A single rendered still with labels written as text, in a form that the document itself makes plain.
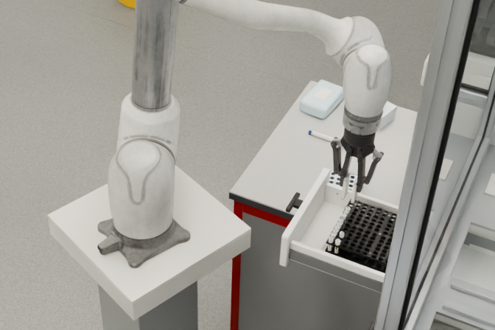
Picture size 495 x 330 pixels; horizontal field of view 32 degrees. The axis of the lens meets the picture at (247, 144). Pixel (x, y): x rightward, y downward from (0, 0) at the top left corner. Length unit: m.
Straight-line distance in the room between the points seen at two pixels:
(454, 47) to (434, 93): 0.09
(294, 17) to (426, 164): 0.74
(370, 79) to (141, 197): 0.61
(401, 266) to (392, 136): 1.31
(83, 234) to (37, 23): 2.56
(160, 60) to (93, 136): 1.83
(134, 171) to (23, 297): 1.31
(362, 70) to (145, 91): 0.56
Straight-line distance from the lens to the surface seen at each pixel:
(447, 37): 1.16
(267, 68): 4.27
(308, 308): 2.68
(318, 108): 2.71
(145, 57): 2.07
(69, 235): 2.26
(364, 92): 1.92
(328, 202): 2.34
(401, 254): 1.42
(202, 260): 2.18
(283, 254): 2.15
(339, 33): 2.02
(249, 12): 1.82
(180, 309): 2.38
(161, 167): 2.05
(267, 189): 2.47
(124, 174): 2.04
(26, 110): 4.07
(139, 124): 2.16
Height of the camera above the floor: 2.44
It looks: 40 degrees down
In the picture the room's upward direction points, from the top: 2 degrees clockwise
